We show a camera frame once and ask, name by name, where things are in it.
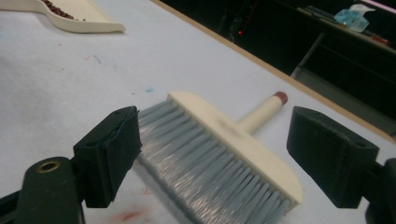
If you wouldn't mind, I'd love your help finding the cream brush with grey bristles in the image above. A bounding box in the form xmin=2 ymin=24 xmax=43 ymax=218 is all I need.
xmin=134 ymin=90 xmax=304 ymax=224

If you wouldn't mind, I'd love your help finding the pile of red and green beans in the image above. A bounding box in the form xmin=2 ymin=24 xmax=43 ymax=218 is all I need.
xmin=41 ymin=0 xmax=78 ymax=21

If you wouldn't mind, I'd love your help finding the dark shelf unit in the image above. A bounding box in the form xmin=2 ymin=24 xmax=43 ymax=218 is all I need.
xmin=290 ymin=0 xmax=396 ymax=138

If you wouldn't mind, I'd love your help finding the dark stand with red light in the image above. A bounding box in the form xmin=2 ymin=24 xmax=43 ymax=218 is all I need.
xmin=218 ymin=0 xmax=261 ymax=43

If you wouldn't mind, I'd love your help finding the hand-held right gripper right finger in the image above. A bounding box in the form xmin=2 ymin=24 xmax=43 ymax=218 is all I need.
xmin=286 ymin=105 xmax=380 ymax=209

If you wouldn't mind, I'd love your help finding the small red item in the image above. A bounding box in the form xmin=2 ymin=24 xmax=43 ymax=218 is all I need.
xmin=371 ymin=35 xmax=390 ymax=47

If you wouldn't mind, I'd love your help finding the cream plastic dustpan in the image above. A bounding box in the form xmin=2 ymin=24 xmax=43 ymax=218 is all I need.
xmin=0 ymin=0 xmax=127 ymax=35

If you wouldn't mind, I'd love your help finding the pale blue tissue pack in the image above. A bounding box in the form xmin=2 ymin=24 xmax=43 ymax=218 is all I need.
xmin=333 ymin=3 xmax=376 ymax=34

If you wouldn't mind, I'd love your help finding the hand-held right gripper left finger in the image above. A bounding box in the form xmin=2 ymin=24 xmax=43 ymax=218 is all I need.
xmin=73 ymin=105 xmax=144 ymax=209

